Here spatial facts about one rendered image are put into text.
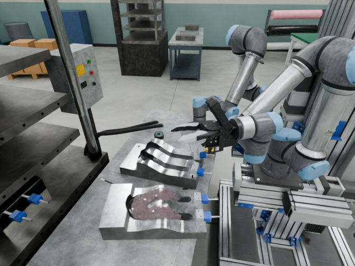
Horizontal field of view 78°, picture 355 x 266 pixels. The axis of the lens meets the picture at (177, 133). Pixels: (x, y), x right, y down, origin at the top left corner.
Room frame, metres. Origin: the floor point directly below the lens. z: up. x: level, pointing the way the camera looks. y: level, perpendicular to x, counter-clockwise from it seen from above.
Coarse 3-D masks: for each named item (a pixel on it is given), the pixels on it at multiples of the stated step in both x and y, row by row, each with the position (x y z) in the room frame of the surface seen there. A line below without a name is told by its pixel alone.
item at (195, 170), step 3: (192, 165) 0.97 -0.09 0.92; (195, 165) 0.97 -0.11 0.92; (192, 168) 0.94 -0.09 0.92; (195, 168) 0.94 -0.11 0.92; (198, 168) 0.95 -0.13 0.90; (201, 168) 0.95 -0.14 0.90; (192, 171) 0.93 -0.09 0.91; (195, 171) 0.92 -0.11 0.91; (198, 171) 0.93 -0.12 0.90; (201, 171) 0.93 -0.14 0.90; (198, 174) 0.92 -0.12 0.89; (201, 174) 0.91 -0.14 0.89; (207, 174) 0.92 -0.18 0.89; (210, 174) 0.92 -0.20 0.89
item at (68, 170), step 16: (64, 160) 1.16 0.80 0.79; (80, 160) 1.16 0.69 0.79; (96, 160) 1.16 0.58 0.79; (48, 176) 1.00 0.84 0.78; (64, 176) 1.00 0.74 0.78; (80, 176) 1.00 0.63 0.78; (64, 192) 0.87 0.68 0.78; (80, 192) 0.92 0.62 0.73; (48, 208) 0.76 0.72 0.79; (64, 208) 0.79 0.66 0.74; (32, 224) 0.66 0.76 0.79; (48, 224) 0.67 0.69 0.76; (0, 240) 0.58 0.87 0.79; (16, 240) 0.58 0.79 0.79; (32, 240) 0.58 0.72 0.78; (16, 256) 0.50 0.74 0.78
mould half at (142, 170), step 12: (168, 144) 1.19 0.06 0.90; (132, 156) 1.12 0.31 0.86; (156, 156) 1.05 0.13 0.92; (168, 156) 1.08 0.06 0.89; (192, 156) 1.08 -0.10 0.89; (120, 168) 1.01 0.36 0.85; (132, 168) 1.00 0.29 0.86; (144, 168) 0.97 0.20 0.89; (156, 168) 0.96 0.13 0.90; (156, 180) 0.94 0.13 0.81; (168, 180) 0.92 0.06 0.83; (180, 180) 0.90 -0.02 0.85; (192, 180) 0.88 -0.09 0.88
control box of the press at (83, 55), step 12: (72, 48) 1.49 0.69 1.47; (84, 48) 1.50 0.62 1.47; (48, 60) 1.34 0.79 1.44; (60, 60) 1.31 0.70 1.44; (84, 60) 1.47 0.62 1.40; (48, 72) 1.35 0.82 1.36; (60, 72) 1.32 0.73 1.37; (84, 72) 1.44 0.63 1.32; (96, 72) 1.57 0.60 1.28; (60, 84) 1.33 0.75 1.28; (84, 84) 1.41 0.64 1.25; (96, 84) 1.54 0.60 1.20; (84, 96) 1.39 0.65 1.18; (96, 96) 1.51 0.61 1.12; (60, 108) 1.35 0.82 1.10; (72, 108) 1.32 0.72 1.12; (96, 132) 1.48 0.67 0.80
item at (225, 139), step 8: (208, 120) 0.60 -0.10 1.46; (232, 120) 0.60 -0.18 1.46; (208, 128) 0.54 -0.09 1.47; (216, 128) 0.54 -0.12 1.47; (232, 128) 0.57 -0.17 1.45; (240, 128) 0.56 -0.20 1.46; (216, 136) 0.53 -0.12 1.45; (224, 136) 0.54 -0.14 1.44; (232, 136) 0.57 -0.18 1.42; (240, 136) 0.55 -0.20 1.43; (208, 144) 0.53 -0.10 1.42; (216, 144) 0.54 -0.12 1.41; (224, 144) 0.55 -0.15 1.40; (232, 144) 0.56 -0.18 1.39; (208, 152) 0.52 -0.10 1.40
